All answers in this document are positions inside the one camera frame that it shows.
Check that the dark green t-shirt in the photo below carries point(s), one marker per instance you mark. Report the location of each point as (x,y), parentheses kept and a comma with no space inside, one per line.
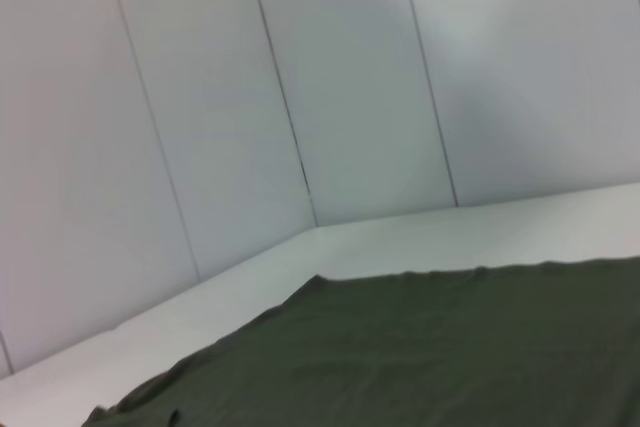
(400,347)

